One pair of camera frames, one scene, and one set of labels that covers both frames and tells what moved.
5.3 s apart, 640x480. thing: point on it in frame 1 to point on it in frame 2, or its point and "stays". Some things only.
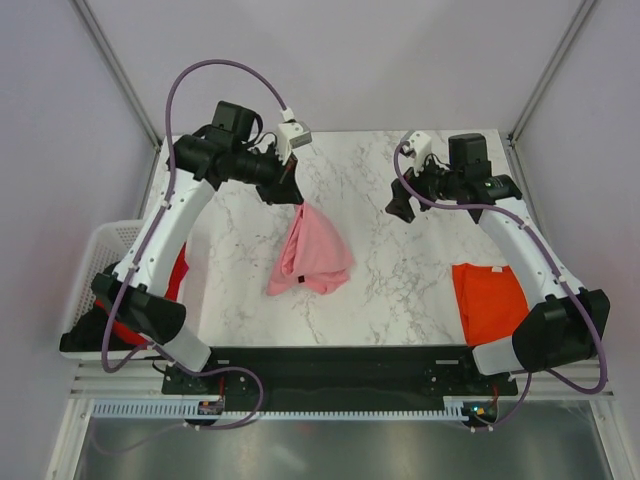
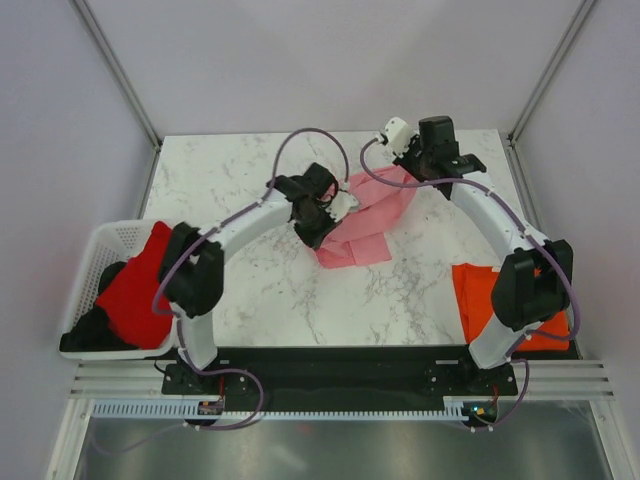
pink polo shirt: [311, 256] to [361, 237]
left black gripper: [288, 191] to [314, 239]
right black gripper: [400, 205] to [404, 158]
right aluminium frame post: [550, 70] stays
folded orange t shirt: [491, 301] stays
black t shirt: [88, 332] stays
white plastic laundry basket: [107, 243] stays
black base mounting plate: [339, 373] stays
